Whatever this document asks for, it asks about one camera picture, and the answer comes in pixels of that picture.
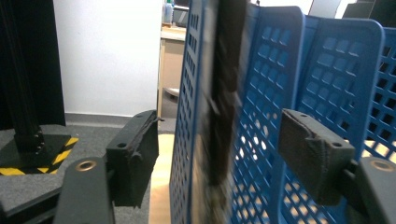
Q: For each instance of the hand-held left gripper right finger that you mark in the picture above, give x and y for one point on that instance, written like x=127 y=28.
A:
x=311 y=155

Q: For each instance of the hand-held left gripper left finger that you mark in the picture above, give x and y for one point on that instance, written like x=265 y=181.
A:
x=134 y=161

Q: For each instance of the blue plastic file rack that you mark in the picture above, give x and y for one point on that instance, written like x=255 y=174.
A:
x=336 y=77

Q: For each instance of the black stand with striped base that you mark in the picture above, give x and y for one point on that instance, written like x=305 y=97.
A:
x=31 y=155

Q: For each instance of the beige wooden desk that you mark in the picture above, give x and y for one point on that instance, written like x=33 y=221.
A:
x=169 y=62

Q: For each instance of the dark box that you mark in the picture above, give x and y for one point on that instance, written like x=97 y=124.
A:
x=181 y=17

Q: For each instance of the clear bottle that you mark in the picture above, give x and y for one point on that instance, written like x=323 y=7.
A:
x=168 y=12

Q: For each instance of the dark device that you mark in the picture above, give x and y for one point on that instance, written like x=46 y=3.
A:
x=373 y=12

